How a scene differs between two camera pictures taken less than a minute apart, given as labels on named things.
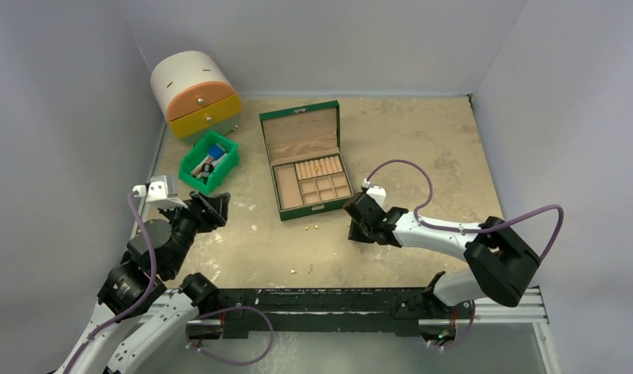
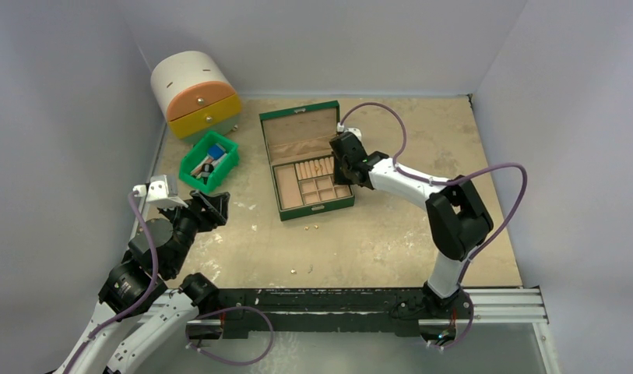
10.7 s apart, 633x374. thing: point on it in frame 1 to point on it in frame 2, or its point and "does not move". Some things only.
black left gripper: (214, 207) does not move
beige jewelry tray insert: (311, 181) does not move
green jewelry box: (304, 148) does not move
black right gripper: (364, 220) to (346, 160)
